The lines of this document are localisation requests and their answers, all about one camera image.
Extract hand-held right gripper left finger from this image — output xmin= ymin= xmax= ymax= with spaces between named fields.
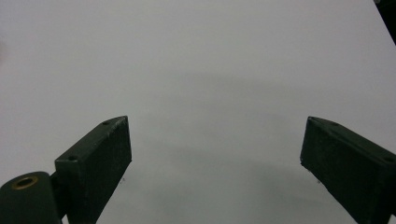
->
xmin=54 ymin=115 xmax=133 ymax=224

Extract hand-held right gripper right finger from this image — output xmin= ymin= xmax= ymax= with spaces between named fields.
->
xmin=300 ymin=116 xmax=396 ymax=224

